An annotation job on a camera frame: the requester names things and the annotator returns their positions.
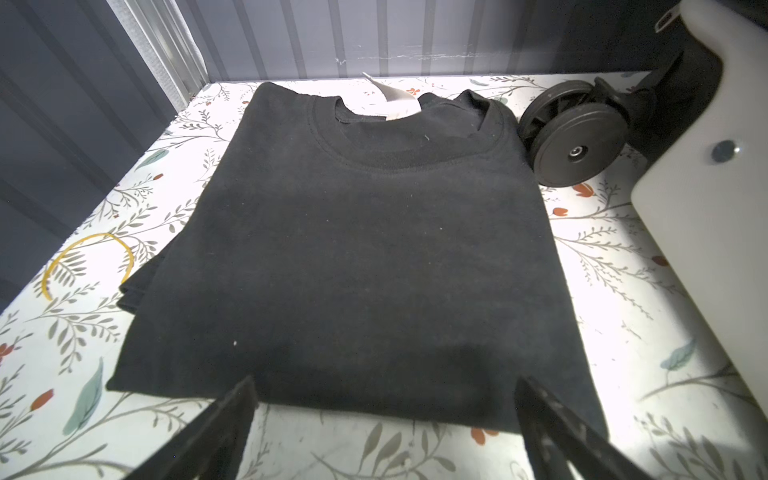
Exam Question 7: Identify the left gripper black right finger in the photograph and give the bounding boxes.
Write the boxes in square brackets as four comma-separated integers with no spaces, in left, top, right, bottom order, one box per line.
[514,377,651,480]

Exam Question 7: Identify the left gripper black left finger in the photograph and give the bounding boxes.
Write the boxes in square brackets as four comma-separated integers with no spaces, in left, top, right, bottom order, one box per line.
[127,377,258,480]

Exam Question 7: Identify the white hard-shell suitcase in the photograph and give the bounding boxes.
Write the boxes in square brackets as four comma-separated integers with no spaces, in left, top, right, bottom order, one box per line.
[518,1,767,407]

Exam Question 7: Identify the black t-shirt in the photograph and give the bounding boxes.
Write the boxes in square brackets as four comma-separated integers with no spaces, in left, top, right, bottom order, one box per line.
[107,82,607,433]

